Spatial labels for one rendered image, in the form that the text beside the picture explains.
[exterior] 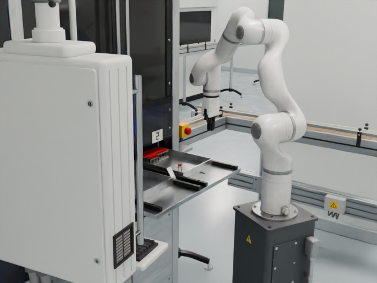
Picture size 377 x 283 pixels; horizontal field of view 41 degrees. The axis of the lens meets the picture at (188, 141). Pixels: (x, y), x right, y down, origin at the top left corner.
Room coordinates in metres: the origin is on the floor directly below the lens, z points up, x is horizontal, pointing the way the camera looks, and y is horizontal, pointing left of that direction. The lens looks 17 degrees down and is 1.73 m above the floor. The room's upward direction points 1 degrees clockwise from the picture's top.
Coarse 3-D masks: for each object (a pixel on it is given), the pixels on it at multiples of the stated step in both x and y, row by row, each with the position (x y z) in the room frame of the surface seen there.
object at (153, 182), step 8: (144, 176) 2.25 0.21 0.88; (152, 176) 2.22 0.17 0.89; (160, 176) 2.19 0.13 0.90; (168, 176) 2.17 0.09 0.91; (144, 184) 2.15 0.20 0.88; (152, 184) 2.15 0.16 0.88; (160, 184) 2.08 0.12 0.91; (168, 184) 2.12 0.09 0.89; (144, 192) 1.98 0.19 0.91; (152, 192) 2.03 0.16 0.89
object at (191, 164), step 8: (176, 152) 2.56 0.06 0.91; (184, 152) 2.53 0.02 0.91; (168, 160) 2.49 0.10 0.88; (176, 160) 2.50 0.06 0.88; (184, 160) 2.50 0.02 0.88; (192, 160) 2.50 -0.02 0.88; (200, 160) 2.47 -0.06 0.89; (208, 160) 2.41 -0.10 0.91; (160, 168) 2.30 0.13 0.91; (176, 168) 2.37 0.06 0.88; (184, 168) 2.37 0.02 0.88; (192, 168) 2.28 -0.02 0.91; (200, 168) 2.34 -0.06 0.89
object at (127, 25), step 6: (126, 0) 2.22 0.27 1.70; (126, 6) 2.22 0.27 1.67; (126, 12) 2.22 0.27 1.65; (126, 18) 2.22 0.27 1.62; (126, 24) 2.22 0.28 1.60; (126, 30) 2.22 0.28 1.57; (126, 36) 2.22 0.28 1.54; (126, 42) 2.22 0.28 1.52; (126, 48) 2.22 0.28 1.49; (126, 54) 2.22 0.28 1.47
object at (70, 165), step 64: (0, 64) 1.53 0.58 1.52; (64, 64) 1.44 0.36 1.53; (128, 64) 1.50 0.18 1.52; (0, 128) 1.54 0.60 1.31; (64, 128) 1.43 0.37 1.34; (128, 128) 1.49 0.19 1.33; (0, 192) 1.55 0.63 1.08; (64, 192) 1.43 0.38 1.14; (128, 192) 1.49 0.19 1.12; (0, 256) 1.57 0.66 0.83; (64, 256) 1.44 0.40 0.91; (128, 256) 1.47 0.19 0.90
